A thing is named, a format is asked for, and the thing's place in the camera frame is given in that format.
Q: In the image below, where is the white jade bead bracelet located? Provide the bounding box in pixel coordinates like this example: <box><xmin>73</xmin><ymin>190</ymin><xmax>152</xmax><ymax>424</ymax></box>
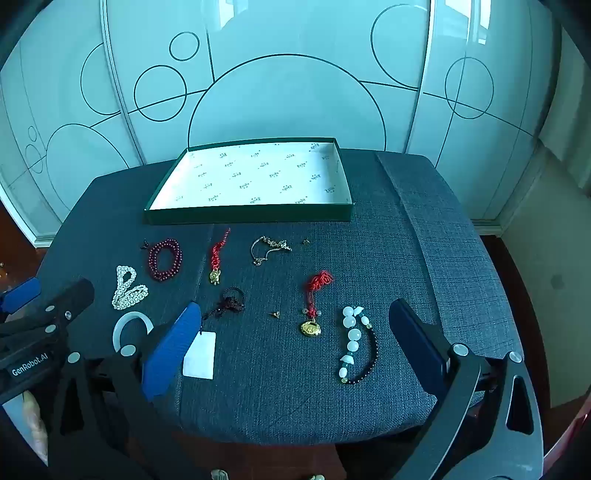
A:
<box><xmin>337</xmin><ymin>305</ymin><xmax>379</xmax><ymax>385</ymax></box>

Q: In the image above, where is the black braided cord bracelet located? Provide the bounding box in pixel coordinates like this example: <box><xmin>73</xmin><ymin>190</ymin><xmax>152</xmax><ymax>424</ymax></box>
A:
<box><xmin>202</xmin><ymin>286</ymin><xmax>245</xmax><ymax>321</ymax></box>

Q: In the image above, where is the grey fabric ottoman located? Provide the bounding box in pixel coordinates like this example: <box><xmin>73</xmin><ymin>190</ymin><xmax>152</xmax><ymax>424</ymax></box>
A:
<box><xmin>39</xmin><ymin>148</ymin><xmax>525</xmax><ymax>446</ymax></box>

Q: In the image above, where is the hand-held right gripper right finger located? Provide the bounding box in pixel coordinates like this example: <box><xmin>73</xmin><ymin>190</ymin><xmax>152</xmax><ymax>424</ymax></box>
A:
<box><xmin>389</xmin><ymin>298</ymin><xmax>546</xmax><ymax>480</ymax></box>

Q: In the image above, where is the white paper tag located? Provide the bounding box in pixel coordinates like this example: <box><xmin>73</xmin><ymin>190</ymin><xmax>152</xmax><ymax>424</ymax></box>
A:
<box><xmin>182</xmin><ymin>330</ymin><xmax>217</xmax><ymax>380</ymax></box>

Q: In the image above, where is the gold chain bracelet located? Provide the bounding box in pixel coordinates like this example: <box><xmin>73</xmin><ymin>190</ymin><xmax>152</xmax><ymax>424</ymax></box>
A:
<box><xmin>250</xmin><ymin>236</ymin><xmax>293</xmax><ymax>267</ymax></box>

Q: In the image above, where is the red cord gold lock pendant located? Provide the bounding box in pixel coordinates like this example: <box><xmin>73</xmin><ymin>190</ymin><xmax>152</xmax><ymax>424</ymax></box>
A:
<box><xmin>300</xmin><ymin>271</ymin><xmax>334</xmax><ymax>339</ymax></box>

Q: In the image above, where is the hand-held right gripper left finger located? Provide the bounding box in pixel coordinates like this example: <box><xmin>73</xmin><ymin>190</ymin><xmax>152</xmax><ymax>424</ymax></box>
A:
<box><xmin>46</xmin><ymin>301</ymin><xmax>204</xmax><ymax>480</ymax></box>

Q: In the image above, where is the red cord small gold charm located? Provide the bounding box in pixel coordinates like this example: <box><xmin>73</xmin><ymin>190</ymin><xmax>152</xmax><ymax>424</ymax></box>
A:
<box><xmin>208</xmin><ymin>227</ymin><xmax>232</xmax><ymax>286</ymax></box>

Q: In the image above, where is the white jade bangle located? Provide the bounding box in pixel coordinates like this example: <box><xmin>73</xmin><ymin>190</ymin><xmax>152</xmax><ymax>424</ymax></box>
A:
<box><xmin>112</xmin><ymin>312</ymin><xmax>154</xmax><ymax>352</ymax></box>

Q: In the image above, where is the dark red bead bracelet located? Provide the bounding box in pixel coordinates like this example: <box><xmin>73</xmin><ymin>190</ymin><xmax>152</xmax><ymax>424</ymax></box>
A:
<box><xmin>141</xmin><ymin>238</ymin><xmax>183</xmax><ymax>281</ymax></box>

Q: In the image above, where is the white pearl beaded ornament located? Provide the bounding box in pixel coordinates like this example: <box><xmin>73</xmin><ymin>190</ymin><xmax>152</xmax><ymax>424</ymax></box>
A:
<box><xmin>111</xmin><ymin>265</ymin><xmax>149</xmax><ymax>311</ymax></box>

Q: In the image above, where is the green shallow cardboard box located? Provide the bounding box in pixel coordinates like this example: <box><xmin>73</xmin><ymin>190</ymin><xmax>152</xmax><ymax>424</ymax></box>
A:
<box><xmin>144</xmin><ymin>137</ymin><xmax>355</xmax><ymax>225</ymax></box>

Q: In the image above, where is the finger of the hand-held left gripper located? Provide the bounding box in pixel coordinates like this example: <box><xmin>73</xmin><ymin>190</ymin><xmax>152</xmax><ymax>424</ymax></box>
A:
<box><xmin>25</xmin><ymin>278</ymin><xmax>95</xmax><ymax>326</ymax></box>
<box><xmin>0</xmin><ymin>279</ymin><xmax>41</xmax><ymax>320</ymax></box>

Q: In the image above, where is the person's left hand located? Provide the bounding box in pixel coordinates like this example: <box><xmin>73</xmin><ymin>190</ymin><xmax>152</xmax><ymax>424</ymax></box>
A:
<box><xmin>21</xmin><ymin>390</ymin><xmax>49</xmax><ymax>467</ymax></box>

